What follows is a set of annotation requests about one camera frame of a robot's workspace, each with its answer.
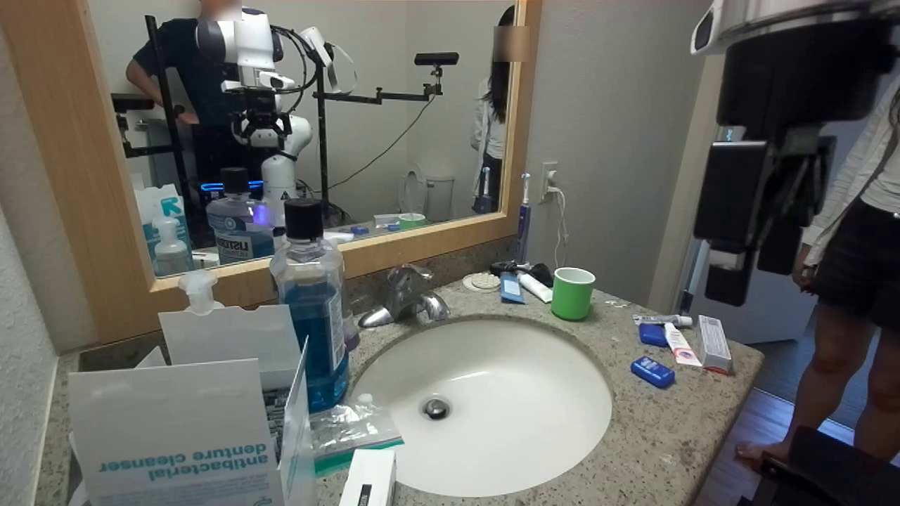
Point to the small clear wrapper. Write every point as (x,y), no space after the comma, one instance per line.
(616,304)

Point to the white oval sink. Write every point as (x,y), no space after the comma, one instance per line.
(520,400)

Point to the blue mouthwash bottle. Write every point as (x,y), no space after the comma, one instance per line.
(313,330)

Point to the electric toothbrush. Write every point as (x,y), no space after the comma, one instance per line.
(523,225)

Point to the white cardboard box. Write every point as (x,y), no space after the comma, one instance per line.
(232,344)

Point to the wood framed wall mirror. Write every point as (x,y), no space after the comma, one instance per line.
(70,176)

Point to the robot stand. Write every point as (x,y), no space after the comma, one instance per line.
(830,471)

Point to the white denture cleanser box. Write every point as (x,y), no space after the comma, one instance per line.
(176,422)

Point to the small white box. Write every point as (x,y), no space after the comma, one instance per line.
(369,478)

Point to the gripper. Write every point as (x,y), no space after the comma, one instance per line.
(801,77)

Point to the white red toothpaste box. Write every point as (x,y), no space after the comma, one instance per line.
(714,343)

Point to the clear pump bottle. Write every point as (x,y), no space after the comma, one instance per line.
(199,292)

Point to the black razor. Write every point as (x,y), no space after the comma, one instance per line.
(540,271)

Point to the blue floss container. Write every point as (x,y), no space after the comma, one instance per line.
(652,335)
(652,372)

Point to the small grey tube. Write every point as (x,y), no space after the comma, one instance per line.
(661,320)

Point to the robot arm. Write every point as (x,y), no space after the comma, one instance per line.
(787,10)

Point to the white wall socket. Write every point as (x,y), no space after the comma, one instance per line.
(548,179)

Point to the person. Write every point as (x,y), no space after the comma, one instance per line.
(854,260)

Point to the chrome tap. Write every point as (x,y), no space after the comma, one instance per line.
(404,295)

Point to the green mug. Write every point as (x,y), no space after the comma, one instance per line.
(571,299)

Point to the clear plastic packet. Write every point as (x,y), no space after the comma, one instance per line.
(351,429)

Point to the blue flat packet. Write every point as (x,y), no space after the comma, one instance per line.
(511,289)

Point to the white red toothpaste tube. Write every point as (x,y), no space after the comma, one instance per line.
(680,346)

